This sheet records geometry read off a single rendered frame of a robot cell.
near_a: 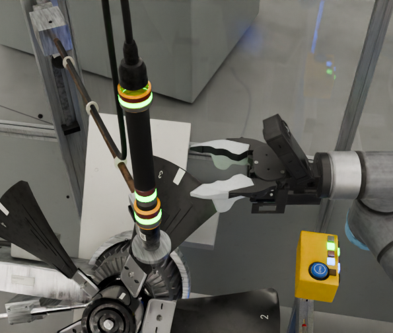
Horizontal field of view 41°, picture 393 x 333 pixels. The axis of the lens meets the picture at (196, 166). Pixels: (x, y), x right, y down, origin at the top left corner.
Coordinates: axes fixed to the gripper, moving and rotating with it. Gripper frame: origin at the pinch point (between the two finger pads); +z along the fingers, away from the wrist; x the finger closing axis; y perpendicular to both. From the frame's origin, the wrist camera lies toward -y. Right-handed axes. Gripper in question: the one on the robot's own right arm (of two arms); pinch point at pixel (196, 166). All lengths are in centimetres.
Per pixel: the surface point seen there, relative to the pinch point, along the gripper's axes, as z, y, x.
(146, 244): 8.7, 18.0, -1.8
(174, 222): 4.3, 28.1, 10.7
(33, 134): 56, 69, 80
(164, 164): 6.6, 23.1, 22.3
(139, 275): 12.1, 39.5, 5.3
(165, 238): 5.5, 19.8, 0.9
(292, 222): -37, 99, 63
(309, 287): -29, 62, 15
